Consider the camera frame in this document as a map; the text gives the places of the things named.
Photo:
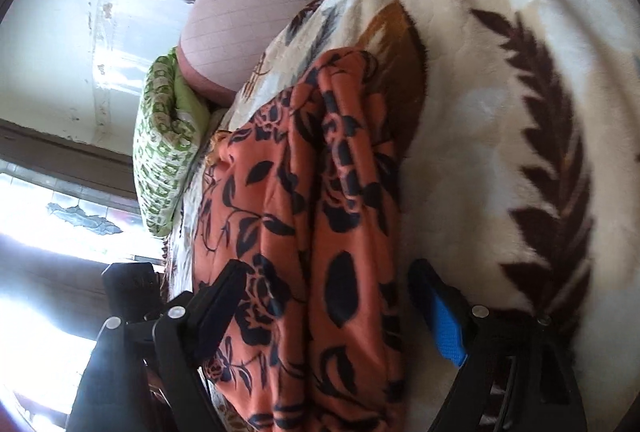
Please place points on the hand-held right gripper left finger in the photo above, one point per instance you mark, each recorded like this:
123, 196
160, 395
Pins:
220, 307

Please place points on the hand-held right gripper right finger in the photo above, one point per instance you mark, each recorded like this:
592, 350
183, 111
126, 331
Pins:
447, 332

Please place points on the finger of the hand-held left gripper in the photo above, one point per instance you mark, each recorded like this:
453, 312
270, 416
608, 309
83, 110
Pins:
132, 287

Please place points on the orange floral cloth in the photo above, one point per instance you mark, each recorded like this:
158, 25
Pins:
300, 222

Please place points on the window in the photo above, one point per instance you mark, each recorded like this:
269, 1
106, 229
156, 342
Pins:
45, 222

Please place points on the green patterned pillow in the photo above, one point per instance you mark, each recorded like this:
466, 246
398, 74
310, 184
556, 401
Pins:
165, 147

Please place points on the cream leaf-print blanket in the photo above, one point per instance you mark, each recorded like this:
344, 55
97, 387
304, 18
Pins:
500, 112

